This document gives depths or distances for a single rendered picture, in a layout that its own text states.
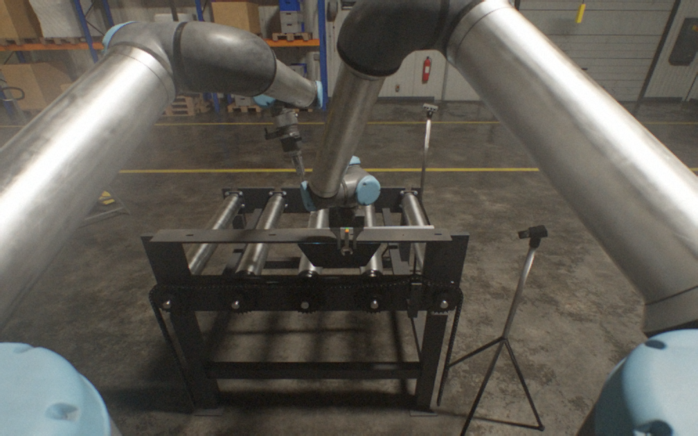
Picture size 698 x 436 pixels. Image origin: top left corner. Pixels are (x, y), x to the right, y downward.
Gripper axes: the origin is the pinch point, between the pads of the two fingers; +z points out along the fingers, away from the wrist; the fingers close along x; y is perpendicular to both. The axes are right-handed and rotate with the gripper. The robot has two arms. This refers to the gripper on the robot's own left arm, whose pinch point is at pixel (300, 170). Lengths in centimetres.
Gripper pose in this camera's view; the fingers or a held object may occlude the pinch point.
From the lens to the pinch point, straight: 137.2
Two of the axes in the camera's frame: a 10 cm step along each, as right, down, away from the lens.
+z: 2.6, 9.4, 2.4
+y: 9.6, -2.3, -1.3
